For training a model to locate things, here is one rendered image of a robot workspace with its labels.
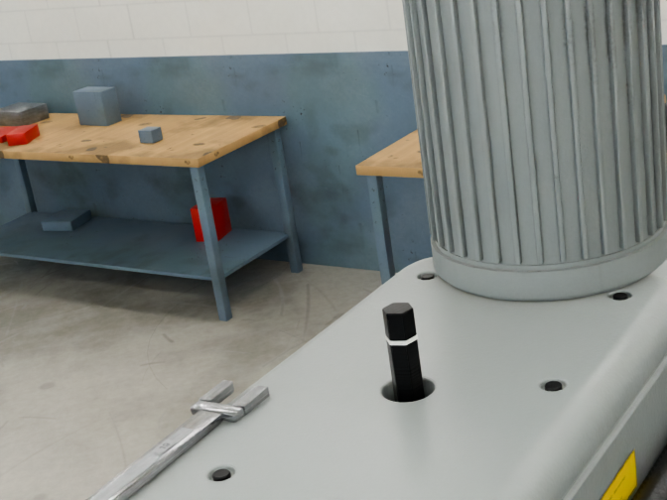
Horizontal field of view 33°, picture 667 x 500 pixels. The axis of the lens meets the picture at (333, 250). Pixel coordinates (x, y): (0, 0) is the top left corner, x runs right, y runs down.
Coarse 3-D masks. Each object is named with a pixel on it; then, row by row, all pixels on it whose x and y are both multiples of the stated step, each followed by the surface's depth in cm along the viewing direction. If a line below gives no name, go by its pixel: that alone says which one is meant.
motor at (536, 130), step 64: (448, 0) 83; (512, 0) 81; (576, 0) 81; (640, 0) 83; (448, 64) 86; (512, 64) 83; (576, 64) 82; (640, 64) 85; (448, 128) 87; (512, 128) 84; (576, 128) 83; (640, 128) 86; (448, 192) 91; (512, 192) 86; (576, 192) 86; (640, 192) 87; (448, 256) 93; (512, 256) 88; (576, 256) 87; (640, 256) 89
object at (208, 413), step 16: (224, 384) 81; (208, 400) 79; (240, 400) 79; (256, 400) 79; (192, 416) 78; (208, 416) 77; (224, 416) 77; (240, 416) 78; (176, 432) 76; (192, 432) 75; (208, 432) 76; (160, 448) 74; (176, 448) 74; (144, 464) 72; (160, 464) 72; (112, 480) 71; (128, 480) 71; (144, 480) 71; (96, 496) 69; (112, 496) 69; (128, 496) 70
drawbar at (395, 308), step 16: (400, 304) 77; (384, 320) 77; (400, 320) 75; (400, 336) 76; (400, 352) 76; (416, 352) 77; (400, 368) 77; (416, 368) 77; (400, 384) 77; (416, 384) 77; (400, 400) 78; (416, 400) 78
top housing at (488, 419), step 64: (448, 320) 88; (512, 320) 86; (576, 320) 85; (640, 320) 83; (256, 384) 82; (320, 384) 81; (384, 384) 79; (448, 384) 78; (512, 384) 77; (576, 384) 75; (640, 384) 79; (192, 448) 75; (256, 448) 74; (320, 448) 72; (384, 448) 71; (448, 448) 70; (512, 448) 69; (576, 448) 71; (640, 448) 80
